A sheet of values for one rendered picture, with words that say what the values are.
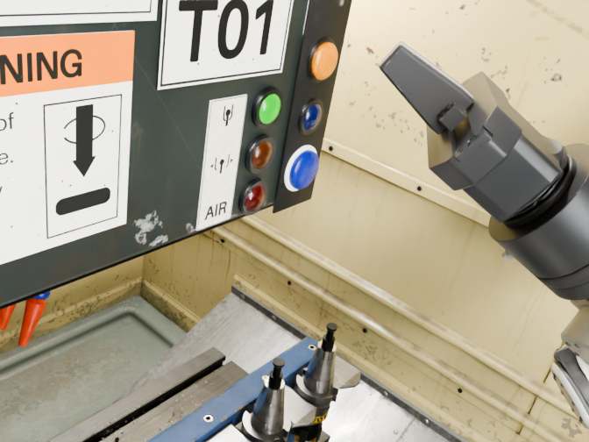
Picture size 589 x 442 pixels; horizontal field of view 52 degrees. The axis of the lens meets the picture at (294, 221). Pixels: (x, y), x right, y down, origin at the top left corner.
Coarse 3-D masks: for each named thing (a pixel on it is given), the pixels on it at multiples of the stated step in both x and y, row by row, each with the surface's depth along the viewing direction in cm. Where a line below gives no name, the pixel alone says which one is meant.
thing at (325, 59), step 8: (320, 48) 40; (328, 48) 40; (336, 48) 41; (320, 56) 40; (328, 56) 40; (336, 56) 41; (312, 64) 40; (320, 64) 40; (328, 64) 40; (336, 64) 41; (312, 72) 40; (320, 72) 40; (328, 72) 41
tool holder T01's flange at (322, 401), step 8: (304, 368) 89; (296, 384) 86; (336, 384) 87; (304, 392) 85; (312, 392) 85; (328, 392) 85; (336, 392) 87; (312, 400) 84; (320, 400) 84; (328, 400) 85; (320, 408) 85; (328, 408) 86
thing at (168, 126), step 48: (144, 48) 30; (288, 48) 38; (144, 96) 31; (192, 96) 33; (288, 96) 40; (144, 144) 32; (192, 144) 35; (144, 192) 34; (192, 192) 37; (240, 192) 41; (96, 240) 33; (144, 240) 35; (0, 288) 29; (48, 288) 32
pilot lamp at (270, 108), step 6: (270, 96) 38; (276, 96) 38; (264, 102) 38; (270, 102) 38; (276, 102) 38; (264, 108) 38; (270, 108) 38; (276, 108) 38; (264, 114) 38; (270, 114) 38; (276, 114) 39; (264, 120) 38; (270, 120) 39
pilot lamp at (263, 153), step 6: (264, 144) 39; (270, 144) 40; (258, 150) 39; (264, 150) 39; (270, 150) 40; (258, 156) 39; (264, 156) 40; (270, 156) 40; (252, 162) 39; (258, 162) 40; (264, 162) 40; (258, 168) 40
